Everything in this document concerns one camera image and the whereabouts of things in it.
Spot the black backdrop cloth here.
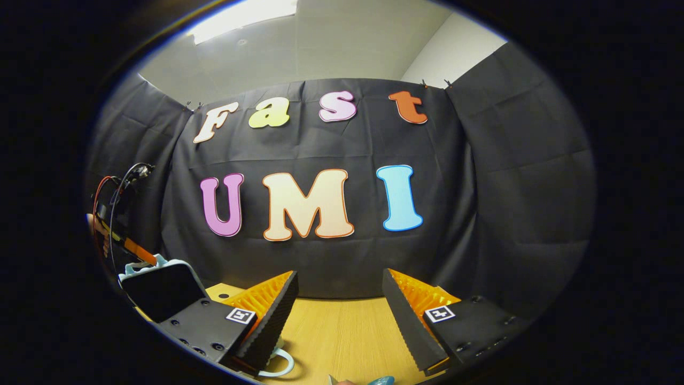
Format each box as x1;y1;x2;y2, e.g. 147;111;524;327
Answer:
85;42;596;321

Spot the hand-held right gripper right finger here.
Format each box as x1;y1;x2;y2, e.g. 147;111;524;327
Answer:
383;268;535;375

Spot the ceiling light panel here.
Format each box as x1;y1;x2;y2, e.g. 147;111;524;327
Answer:
187;0;298;45

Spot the red cable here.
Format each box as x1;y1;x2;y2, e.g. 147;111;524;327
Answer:
92;175;116;252

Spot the black cable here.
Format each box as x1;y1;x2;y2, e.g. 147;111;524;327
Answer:
108;165;137;274

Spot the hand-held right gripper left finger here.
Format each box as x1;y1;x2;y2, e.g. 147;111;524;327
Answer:
155;270;299;376

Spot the light blue suitcase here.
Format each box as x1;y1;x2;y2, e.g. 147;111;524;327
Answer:
118;254;296;378

